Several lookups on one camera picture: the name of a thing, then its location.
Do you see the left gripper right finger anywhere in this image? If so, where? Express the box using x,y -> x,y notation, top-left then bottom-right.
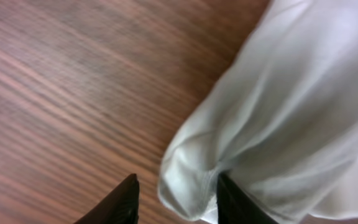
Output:
216,173 -> 278,224

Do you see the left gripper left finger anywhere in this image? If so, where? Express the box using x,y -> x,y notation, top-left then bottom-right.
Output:
75,174 -> 140,224

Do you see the white polo shirt black print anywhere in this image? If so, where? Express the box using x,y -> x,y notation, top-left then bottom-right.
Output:
157,0 -> 358,223

